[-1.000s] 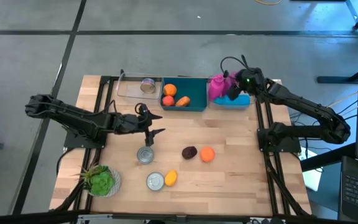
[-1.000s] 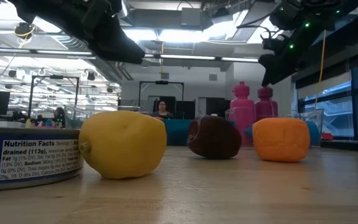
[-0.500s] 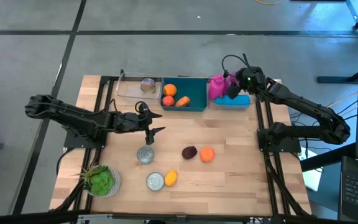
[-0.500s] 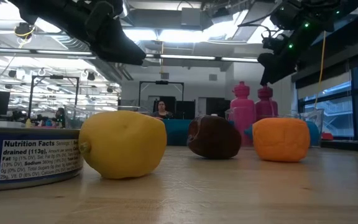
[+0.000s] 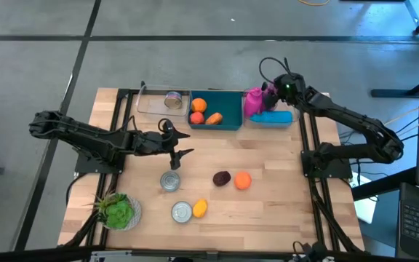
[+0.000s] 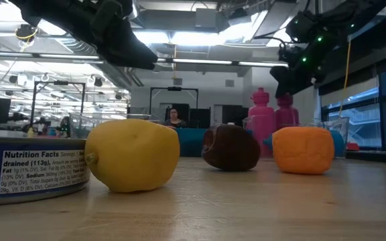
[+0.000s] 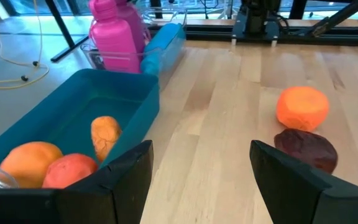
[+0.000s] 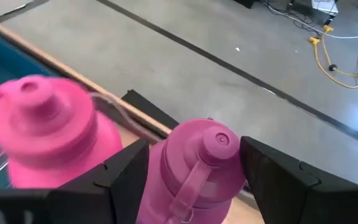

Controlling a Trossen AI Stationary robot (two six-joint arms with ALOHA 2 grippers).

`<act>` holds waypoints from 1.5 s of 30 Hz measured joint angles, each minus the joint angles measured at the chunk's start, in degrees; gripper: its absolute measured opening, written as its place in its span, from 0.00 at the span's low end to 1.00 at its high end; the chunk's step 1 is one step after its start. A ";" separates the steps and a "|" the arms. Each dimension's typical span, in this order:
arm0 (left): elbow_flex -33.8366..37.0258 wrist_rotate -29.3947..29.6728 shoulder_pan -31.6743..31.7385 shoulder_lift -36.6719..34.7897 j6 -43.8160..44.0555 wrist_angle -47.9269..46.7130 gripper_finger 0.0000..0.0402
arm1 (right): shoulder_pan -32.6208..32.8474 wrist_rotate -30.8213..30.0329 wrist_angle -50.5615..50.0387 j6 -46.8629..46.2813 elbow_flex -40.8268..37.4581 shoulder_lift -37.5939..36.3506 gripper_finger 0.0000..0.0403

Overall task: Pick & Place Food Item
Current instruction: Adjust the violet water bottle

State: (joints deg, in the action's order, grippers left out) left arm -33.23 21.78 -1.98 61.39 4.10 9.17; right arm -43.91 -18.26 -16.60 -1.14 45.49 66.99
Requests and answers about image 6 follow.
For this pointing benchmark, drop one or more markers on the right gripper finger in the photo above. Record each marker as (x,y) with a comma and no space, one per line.
(288,82)

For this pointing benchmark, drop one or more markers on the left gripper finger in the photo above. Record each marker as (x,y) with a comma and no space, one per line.
(129,50)

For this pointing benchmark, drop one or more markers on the magenta plastic bottle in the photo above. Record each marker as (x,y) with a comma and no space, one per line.
(286,114)

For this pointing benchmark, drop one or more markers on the pink plastic bottle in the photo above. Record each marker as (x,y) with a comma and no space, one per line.
(261,124)

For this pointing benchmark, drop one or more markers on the blocky orange toy fruit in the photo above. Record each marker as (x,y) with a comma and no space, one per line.
(302,150)

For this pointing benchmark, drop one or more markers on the blue plastic bottle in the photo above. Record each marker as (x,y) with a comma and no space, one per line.
(338,144)

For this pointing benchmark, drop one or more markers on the dark maroon toy fruit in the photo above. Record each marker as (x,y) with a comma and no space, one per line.
(230,149)

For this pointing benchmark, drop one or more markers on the yellow toy lemon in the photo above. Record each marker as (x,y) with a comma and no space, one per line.
(132,157)

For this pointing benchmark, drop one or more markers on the blue label tin can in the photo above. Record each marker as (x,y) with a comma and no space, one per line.
(29,174)

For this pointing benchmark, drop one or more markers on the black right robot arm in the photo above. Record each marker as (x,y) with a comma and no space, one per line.
(364,13)

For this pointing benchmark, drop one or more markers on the clear plastic container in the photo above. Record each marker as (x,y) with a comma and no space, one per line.
(343,125)
(82,125)

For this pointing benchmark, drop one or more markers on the long ceiling light bar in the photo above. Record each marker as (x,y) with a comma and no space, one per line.
(199,61)

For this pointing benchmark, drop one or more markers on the person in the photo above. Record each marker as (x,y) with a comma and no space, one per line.
(174,118)

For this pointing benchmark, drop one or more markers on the small red box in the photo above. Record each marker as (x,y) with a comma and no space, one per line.
(353,146)

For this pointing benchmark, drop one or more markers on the teal plastic bin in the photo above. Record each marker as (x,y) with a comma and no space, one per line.
(191,142)

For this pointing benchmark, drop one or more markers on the small wall sign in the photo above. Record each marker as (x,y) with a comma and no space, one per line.
(177,81)

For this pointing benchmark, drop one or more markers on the black metal stand frame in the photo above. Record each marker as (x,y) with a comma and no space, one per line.
(174,88)
(59,82)

